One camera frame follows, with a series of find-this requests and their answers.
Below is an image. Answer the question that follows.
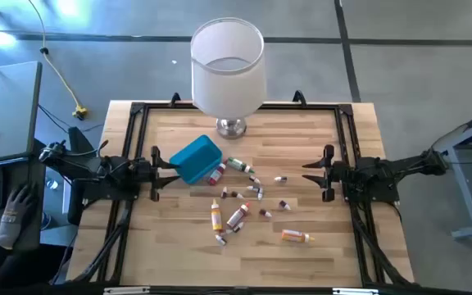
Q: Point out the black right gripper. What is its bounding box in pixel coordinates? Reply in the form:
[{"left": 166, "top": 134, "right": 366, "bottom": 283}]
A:
[{"left": 302, "top": 143, "right": 362, "bottom": 202}]

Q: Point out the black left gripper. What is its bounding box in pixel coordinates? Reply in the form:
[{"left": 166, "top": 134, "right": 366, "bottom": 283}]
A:
[{"left": 131, "top": 145, "right": 181, "bottom": 202}]

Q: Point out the teal plastic bin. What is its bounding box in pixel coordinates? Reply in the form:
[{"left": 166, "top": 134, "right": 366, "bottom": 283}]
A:
[{"left": 168, "top": 134, "right": 224, "bottom": 185}]

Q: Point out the yellow food coloring bottle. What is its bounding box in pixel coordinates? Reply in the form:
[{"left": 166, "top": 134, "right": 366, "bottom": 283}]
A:
[{"left": 210, "top": 198, "right": 224, "bottom": 233}]

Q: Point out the orange food coloring bottle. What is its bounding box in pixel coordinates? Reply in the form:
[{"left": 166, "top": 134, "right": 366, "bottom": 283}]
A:
[{"left": 280, "top": 229, "right": 315, "bottom": 243}]

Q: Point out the green food coloring bottle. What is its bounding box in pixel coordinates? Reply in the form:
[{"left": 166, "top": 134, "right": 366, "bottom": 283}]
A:
[{"left": 225, "top": 157, "right": 256, "bottom": 175}]

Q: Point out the black equipment stand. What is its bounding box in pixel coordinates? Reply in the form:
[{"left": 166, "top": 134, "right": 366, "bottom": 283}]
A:
[{"left": 66, "top": 125, "right": 98, "bottom": 227}]

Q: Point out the white shade metal table lamp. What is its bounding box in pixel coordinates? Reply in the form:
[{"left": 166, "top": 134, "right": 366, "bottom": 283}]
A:
[{"left": 189, "top": 16, "right": 268, "bottom": 140}]

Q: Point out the dark grey desk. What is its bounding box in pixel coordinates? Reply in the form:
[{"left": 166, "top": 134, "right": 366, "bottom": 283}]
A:
[{"left": 0, "top": 157, "right": 48, "bottom": 253}]

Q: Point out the person's gloved hand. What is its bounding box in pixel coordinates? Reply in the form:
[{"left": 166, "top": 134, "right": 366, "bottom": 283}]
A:
[{"left": 0, "top": 184, "right": 37, "bottom": 251}]

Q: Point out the black aluminium rig frame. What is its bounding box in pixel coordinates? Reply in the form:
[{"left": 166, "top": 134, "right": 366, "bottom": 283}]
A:
[{"left": 70, "top": 100, "right": 417, "bottom": 290}]

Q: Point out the yellow extension cable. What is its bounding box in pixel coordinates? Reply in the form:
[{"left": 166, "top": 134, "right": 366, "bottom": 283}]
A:
[{"left": 26, "top": 0, "right": 89, "bottom": 120}]

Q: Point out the white bracket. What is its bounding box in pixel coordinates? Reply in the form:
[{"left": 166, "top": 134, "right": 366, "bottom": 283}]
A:
[
  {"left": 102, "top": 286, "right": 151, "bottom": 295},
  {"left": 332, "top": 287, "right": 379, "bottom": 295}
]

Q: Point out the black floor cable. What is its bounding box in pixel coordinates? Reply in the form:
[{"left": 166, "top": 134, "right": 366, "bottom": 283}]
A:
[{"left": 37, "top": 103, "right": 106, "bottom": 134}]

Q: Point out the blue-grey table frame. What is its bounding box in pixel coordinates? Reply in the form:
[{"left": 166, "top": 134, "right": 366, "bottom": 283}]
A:
[{"left": 426, "top": 102, "right": 472, "bottom": 241}]

